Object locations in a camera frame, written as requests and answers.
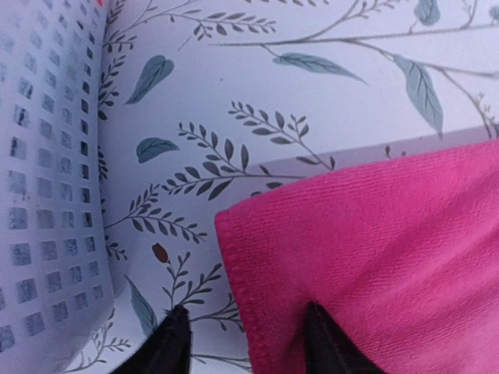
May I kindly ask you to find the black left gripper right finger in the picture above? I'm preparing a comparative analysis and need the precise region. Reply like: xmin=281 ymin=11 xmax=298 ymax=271
xmin=304 ymin=302 xmax=384 ymax=374

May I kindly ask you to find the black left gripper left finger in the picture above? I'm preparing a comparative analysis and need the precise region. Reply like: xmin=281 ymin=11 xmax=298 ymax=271
xmin=115 ymin=305 xmax=192 ymax=374

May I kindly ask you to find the pink towel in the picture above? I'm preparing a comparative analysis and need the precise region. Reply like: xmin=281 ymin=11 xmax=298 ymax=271
xmin=215 ymin=141 xmax=498 ymax=373

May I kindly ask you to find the white plastic basket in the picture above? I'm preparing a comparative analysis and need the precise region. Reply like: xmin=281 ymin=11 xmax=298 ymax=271
xmin=1 ymin=1 xmax=113 ymax=373

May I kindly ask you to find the floral tablecloth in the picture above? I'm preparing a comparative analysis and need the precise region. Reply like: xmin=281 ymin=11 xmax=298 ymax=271
xmin=69 ymin=1 xmax=498 ymax=373

